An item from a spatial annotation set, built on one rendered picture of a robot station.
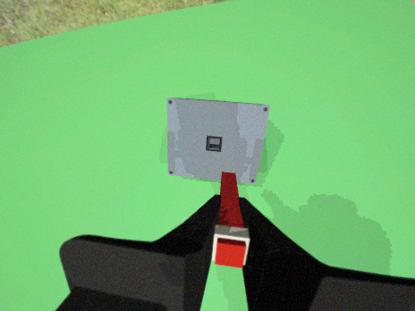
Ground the dark red peg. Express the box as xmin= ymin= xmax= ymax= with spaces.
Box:
xmin=212 ymin=172 xmax=250 ymax=269

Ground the grey metal panel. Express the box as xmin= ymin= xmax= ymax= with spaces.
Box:
xmin=166 ymin=97 xmax=270 ymax=184

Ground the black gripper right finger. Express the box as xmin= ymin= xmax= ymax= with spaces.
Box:
xmin=239 ymin=198 xmax=415 ymax=311

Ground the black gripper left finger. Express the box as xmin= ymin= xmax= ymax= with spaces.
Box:
xmin=59 ymin=195 xmax=221 ymax=311

